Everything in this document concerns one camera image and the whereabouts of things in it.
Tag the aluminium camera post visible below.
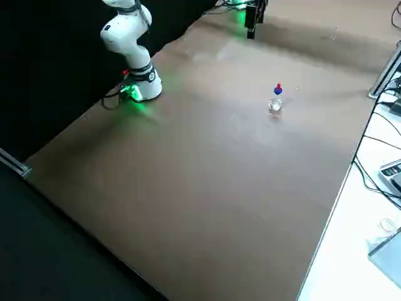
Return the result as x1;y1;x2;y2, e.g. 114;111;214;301
367;42;401;100

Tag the aluminium frame rail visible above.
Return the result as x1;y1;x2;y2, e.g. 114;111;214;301
0;148;33;179

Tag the grey device with buttons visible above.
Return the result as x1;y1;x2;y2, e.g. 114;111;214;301
378;159;401;198

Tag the small glass beaker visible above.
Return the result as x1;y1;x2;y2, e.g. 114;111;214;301
379;218;398;235

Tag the flat grey box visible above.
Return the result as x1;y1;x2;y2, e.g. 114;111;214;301
367;227;401;285

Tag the black arm base cable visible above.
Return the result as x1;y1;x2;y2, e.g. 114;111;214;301
102;85;129;110

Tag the clear bottle with blue cap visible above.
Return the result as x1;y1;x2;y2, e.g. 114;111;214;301
268;88;284;117

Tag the short black cable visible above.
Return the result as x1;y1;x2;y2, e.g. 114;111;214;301
390;4;401;29

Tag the long black cable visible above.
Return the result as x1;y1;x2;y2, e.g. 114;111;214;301
353;90;401;209

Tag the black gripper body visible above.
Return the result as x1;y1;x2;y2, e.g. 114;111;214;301
254;0;269;24

